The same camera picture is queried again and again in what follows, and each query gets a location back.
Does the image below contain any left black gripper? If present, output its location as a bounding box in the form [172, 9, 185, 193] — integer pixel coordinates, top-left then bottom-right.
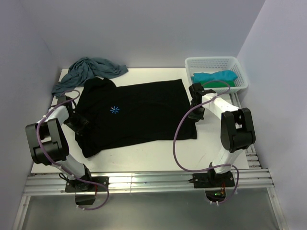
[64, 112, 90, 136]

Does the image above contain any black t shirt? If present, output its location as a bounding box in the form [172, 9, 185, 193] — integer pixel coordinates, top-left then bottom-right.
[75, 78, 197, 158]

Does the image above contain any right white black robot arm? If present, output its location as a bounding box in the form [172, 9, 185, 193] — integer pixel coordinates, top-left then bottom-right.
[188, 83, 256, 187]

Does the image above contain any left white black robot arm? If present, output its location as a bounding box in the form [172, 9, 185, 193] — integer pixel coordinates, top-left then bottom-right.
[25, 96, 94, 191]

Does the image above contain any rolled turquoise t shirt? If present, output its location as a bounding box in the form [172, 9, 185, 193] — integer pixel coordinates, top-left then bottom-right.
[191, 70, 237, 83]

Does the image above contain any rolled green t shirt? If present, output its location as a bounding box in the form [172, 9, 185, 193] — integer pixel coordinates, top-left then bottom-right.
[201, 80, 235, 88]

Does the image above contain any white plastic basket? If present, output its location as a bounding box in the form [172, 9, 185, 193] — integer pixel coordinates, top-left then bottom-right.
[185, 57, 248, 93]

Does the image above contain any grey blue crumpled t shirt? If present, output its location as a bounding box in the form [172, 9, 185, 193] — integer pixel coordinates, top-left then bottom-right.
[52, 57, 129, 97]

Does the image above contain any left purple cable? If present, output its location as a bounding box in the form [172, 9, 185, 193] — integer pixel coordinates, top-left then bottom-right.
[35, 90, 110, 211]

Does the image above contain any purple cable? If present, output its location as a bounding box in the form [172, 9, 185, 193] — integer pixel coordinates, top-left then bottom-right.
[35, 90, 110, 211]
[172, 80, 239, 206]

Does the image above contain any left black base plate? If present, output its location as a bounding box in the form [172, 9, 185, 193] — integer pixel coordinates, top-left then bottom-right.
[65, 176, 109, 193]

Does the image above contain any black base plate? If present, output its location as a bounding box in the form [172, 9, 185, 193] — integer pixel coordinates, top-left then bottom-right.
[65, 176, 109, 193]
[189, 170, 235, 188]

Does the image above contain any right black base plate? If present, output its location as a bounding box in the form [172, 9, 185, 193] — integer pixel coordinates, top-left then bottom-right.
[189, 170, 235, 188]

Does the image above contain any aluminium rail frame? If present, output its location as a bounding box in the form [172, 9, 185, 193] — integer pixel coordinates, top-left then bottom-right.
[12, 67, 288, 230]

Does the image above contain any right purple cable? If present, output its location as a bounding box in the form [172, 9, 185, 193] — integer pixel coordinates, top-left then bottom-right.
[172, 80, 239, 206]

